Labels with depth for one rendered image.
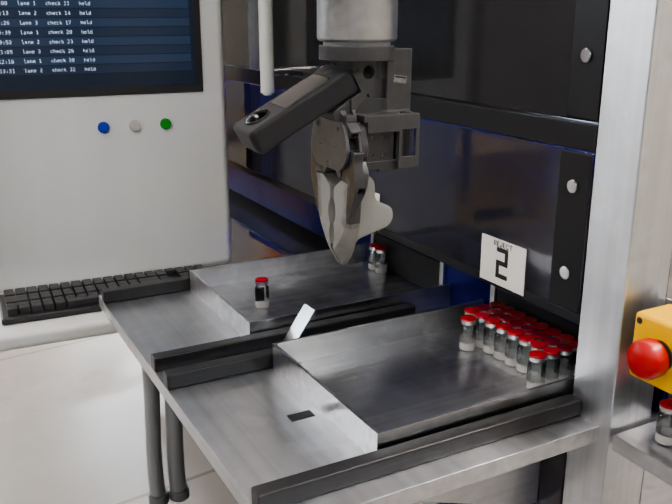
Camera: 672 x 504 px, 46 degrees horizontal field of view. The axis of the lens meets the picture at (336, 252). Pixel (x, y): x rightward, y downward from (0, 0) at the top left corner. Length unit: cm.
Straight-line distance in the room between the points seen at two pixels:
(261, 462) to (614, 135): 49
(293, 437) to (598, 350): 35
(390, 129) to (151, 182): 95
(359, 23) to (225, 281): 72
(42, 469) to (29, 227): 116
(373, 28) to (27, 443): 225
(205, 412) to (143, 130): 80
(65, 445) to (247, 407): 182
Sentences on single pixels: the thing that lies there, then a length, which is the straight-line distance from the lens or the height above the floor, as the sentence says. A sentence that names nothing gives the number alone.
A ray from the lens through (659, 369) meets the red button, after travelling 84.
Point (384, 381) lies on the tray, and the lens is 101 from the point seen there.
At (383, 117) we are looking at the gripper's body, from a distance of 75.
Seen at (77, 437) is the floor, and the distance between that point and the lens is 277.
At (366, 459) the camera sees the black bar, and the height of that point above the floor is 90.
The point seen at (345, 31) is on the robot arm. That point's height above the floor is 131.
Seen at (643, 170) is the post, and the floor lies 117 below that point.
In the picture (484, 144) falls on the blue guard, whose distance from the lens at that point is 103.
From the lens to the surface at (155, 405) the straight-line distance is 192.
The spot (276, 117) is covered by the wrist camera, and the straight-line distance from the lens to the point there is 72.
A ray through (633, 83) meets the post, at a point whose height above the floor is 126.
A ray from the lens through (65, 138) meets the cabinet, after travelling 160.
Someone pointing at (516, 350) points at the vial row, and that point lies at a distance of 106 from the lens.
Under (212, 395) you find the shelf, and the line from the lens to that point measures 99.
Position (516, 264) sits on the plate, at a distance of 100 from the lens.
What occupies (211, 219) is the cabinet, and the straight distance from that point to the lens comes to 169.
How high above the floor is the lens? 133
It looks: 17 degrees down
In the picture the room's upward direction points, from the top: straight up
